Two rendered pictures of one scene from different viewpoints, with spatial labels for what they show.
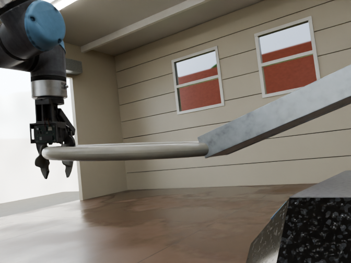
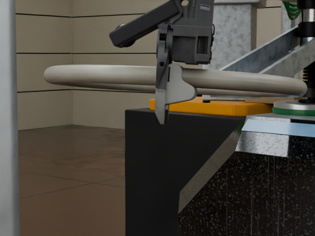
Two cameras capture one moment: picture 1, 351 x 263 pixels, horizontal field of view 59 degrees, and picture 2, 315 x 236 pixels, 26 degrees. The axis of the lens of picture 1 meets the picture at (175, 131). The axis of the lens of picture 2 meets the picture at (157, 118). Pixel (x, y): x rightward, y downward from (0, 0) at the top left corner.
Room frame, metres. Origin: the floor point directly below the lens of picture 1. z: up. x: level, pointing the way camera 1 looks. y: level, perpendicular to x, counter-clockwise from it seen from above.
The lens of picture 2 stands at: (0.79, 1.39, 0.95)
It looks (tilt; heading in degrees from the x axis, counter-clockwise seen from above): 5 degrees down; 274
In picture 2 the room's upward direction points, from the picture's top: straight up
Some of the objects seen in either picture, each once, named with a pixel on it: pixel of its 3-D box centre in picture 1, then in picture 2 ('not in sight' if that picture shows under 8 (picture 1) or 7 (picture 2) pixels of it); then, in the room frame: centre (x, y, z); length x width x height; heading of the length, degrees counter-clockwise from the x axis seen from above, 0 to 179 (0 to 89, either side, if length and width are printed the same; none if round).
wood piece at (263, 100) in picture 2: not in sight; (274, 96); (0.54, -1.16, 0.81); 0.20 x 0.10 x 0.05; 148
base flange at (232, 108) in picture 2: not in sight; (229, 103); (0.70, -1.36, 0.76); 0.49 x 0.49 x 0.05; 50
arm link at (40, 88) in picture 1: (50, 91); not in sight; (0.83, 0.32, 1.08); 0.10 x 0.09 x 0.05; 88
